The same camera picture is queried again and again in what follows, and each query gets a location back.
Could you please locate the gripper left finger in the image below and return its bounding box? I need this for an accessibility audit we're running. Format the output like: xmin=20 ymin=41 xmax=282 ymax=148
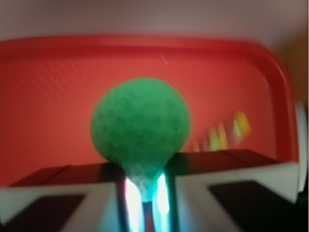
xmin=0 ymin=163 xmax=126 ymax=232

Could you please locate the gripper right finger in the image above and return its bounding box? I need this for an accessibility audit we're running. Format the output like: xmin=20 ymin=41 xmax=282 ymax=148
xmin=166 ymin=150 xmax=301 ymax=232

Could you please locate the green knitted ball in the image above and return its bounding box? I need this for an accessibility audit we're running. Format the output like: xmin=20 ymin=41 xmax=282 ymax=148
xmin=90 ymin=78 xmax=191 ymax=202

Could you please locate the red plastic tray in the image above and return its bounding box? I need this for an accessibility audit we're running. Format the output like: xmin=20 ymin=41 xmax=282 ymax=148
xmin=0 ymin=36 xmax=298 ymax=186

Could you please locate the multicolour twisted rope toy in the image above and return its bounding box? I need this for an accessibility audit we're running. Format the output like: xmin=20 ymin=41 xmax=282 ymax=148
xmin=190 ymin=111 xmax=252 ymax=153

